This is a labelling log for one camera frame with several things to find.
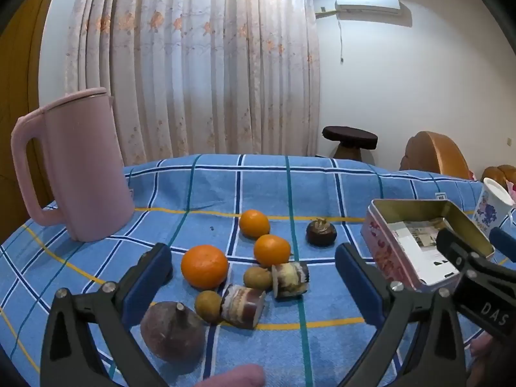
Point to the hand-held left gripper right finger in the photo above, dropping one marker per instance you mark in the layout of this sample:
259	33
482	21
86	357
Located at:
354	282

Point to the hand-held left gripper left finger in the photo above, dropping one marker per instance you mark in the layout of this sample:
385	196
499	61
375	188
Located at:
147	278

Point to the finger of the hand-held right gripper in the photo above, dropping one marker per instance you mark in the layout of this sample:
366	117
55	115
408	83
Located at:
504	244
453	246

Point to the pink metal tin box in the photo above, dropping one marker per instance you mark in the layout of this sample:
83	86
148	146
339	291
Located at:
383	250

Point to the large orange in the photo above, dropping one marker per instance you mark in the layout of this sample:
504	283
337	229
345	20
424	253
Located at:
204	267

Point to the purple round fruit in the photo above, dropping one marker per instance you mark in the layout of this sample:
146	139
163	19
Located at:
169	338

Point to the brown longan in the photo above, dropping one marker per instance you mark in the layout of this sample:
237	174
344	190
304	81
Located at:
258	278
207	307

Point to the small orange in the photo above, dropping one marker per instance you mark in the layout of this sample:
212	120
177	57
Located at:
254	223
272	250

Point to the person's right hand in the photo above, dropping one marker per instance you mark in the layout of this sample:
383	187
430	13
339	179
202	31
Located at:
483	363

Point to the person's left hand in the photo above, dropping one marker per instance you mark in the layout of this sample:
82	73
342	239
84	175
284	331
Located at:
238	377

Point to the white mug with blue print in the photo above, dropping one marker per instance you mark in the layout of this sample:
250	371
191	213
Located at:
490	209

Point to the printed paper sheets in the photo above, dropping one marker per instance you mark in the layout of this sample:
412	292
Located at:
415	250

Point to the dark brown mangosteen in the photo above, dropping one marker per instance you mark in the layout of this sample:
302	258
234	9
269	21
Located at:
321	232

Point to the brown cushion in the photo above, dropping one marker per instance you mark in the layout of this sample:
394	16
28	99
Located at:
500	173

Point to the orange round chair back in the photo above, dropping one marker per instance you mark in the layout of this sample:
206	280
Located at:
439	153

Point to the pink electric kettle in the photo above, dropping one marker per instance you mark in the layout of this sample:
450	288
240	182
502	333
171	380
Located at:
88	161

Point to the blue plaid tablecloth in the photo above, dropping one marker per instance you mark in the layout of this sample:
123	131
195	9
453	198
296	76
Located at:
262	185

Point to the dark round stool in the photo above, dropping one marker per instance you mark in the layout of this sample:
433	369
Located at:
350	137

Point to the white floral curtain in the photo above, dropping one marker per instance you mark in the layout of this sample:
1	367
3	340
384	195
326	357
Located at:
201	68

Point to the wooden door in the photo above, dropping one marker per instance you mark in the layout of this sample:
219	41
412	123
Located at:
20	68

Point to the white air conditioner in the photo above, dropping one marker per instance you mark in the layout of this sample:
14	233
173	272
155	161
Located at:
367	2

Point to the white air conditioner pipe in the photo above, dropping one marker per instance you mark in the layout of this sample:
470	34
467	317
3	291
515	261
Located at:
325	12

